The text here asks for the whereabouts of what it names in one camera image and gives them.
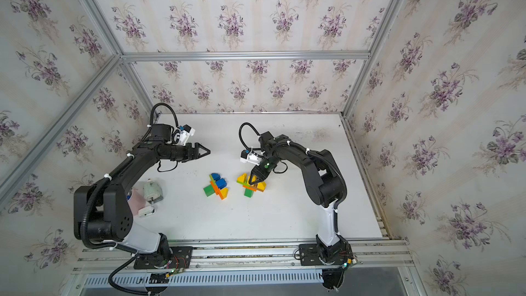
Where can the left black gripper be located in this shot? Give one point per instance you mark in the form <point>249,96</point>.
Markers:
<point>193,152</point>

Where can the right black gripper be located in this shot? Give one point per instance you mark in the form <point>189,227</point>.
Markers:
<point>257,170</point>

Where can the blue sloped lego brick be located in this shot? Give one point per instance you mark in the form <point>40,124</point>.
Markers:
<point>215,176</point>

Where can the blue square lego brick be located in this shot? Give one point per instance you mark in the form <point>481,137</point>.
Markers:
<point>221,183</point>

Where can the yellow sloped lego brick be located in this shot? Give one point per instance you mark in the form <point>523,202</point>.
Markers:
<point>224,193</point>

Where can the small green lego brick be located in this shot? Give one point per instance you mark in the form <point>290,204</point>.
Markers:
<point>209,190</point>

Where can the orange long lego brick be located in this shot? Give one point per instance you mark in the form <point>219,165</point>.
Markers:
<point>213,183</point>

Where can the yellow square lego brick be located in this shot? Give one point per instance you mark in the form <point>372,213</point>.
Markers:
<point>261,186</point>

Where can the yellow lego brick hidden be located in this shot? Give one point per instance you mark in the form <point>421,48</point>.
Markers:
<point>242,179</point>

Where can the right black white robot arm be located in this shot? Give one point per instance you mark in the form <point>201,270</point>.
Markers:
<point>324,184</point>

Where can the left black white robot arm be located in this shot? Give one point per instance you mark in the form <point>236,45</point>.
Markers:
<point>102,214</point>

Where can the white small device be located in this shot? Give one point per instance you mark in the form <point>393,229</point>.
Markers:
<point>153,194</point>

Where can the pink pen cup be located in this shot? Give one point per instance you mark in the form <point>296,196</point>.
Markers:
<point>135,201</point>

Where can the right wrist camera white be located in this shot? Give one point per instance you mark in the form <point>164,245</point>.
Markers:
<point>251,157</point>

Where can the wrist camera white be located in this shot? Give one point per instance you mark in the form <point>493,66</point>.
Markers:
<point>183,134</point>
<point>251,157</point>

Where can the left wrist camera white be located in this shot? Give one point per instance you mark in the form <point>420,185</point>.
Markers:
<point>183,134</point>

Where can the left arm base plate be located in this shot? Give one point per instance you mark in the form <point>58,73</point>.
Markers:
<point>178,258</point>

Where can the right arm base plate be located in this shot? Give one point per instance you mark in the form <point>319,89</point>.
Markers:
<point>317,254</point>

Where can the aluminium front rail frame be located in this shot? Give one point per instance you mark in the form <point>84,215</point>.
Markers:
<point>220,263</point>

